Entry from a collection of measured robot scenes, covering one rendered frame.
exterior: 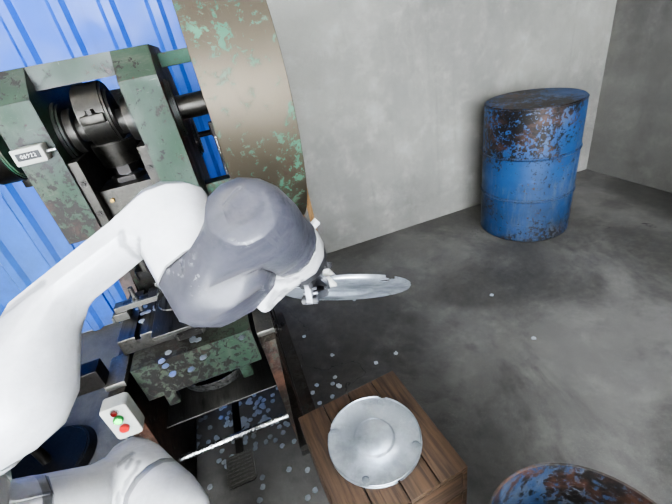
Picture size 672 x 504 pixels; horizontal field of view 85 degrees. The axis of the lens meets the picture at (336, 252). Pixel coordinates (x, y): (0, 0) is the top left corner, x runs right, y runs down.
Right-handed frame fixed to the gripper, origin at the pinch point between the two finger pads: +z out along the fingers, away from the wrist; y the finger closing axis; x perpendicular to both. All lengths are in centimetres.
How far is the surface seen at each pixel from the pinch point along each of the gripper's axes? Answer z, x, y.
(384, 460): 51, -5, -46
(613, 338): 130, -110, -15
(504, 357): 125, -59, -22
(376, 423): 59, -2, -37
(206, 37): -14, 19, 47
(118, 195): 18, 64, 33
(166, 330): 32, 55, -6
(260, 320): 54, 35, -3
